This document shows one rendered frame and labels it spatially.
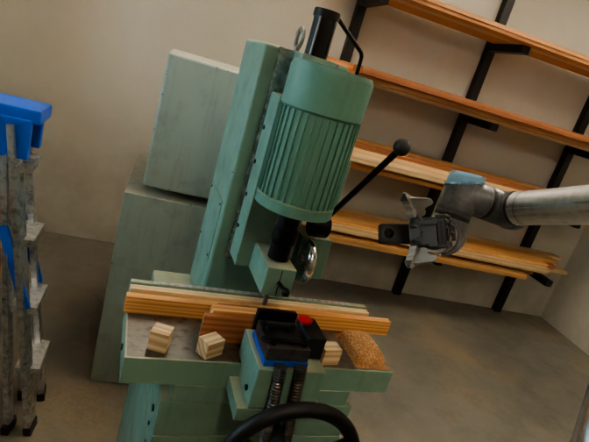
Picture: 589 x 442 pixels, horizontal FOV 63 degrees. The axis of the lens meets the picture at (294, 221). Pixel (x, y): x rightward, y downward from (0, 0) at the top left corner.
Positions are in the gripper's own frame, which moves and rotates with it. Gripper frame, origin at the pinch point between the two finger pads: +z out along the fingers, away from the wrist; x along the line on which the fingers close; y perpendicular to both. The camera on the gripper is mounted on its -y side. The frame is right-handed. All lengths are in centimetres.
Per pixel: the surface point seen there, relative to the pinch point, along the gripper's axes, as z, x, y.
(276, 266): 3.7, 6.1, -27.8
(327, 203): 4.9, -6.5, -14.2
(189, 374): 20, 27, -39
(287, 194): 11.7, -8.1, -19.8
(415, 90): -188, -100, -39
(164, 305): 16, 14, -50
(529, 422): -217, 96, 6
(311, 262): -13.9, 5.2, -27.7
